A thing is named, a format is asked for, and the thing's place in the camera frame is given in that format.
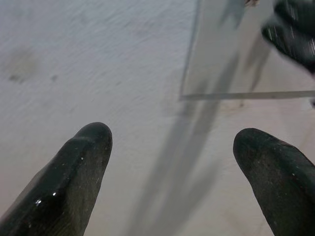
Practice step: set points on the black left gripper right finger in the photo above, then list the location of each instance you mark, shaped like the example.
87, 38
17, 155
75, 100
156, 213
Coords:
283, 182

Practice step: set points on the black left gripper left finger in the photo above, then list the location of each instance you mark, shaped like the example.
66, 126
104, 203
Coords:
64, 182

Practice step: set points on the grey wall board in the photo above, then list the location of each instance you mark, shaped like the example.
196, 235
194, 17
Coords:
221, 61

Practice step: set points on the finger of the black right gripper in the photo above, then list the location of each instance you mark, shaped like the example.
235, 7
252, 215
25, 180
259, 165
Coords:
292, 46
299, 12

